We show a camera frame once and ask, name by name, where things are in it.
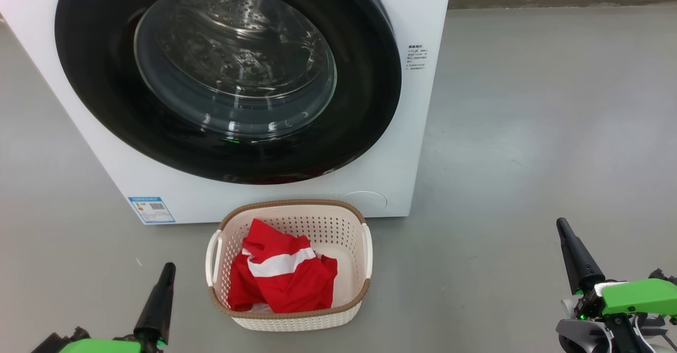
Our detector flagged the black round glass washer door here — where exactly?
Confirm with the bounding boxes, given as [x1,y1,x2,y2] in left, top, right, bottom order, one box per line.
[54,0,402,185]

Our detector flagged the red and white garment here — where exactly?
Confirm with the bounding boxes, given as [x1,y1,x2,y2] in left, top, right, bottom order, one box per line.
[227,219,339,314]

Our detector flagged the perforated steel drum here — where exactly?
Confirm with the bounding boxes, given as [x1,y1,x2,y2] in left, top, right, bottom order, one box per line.
[134,0,337,141]

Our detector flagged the round white filter cover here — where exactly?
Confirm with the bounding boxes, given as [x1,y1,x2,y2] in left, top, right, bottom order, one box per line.
[338,191,388,217]

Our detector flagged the small black text sticker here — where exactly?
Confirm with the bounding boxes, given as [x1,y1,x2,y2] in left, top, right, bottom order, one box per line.
[406,45,428,72]

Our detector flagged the cream laundry basket brown rim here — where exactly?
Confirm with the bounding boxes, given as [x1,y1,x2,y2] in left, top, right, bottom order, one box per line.
[205,200,373,332]

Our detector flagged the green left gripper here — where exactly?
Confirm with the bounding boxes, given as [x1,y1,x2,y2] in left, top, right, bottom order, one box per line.
[30,262,176,353]

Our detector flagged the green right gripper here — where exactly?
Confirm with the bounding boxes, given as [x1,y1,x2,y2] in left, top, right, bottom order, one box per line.
[556,218,677,319]

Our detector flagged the blue energy label sticker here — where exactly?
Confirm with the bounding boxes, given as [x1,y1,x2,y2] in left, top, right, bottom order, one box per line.
[127,196,176,224]

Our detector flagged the white front-load washing machine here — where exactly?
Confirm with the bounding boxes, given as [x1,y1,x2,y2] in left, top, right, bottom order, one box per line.
[0,0,454,225]

